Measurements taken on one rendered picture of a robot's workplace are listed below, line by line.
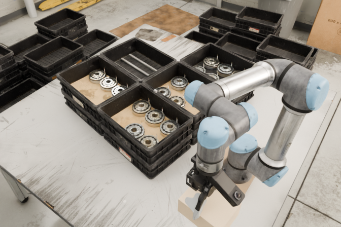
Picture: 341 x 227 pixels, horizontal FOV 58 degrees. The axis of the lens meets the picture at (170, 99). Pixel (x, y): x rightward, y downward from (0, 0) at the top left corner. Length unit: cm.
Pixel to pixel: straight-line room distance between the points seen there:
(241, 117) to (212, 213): 33
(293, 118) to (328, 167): 158
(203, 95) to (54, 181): 99
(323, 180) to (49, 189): 193
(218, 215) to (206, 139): 32
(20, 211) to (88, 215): 105
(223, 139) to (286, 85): 45
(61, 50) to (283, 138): 219
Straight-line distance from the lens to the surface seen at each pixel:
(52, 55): 292
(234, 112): 85
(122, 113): 170
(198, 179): 93
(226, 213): 102
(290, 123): 123
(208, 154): 81
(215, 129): 77
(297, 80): 114
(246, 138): 143
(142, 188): 154
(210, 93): 89
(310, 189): 257
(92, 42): 322
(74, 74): 195
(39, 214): 244
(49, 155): 177
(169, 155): 153
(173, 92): 180
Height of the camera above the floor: 200
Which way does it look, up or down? 42 degrees down
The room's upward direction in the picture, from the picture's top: straight up
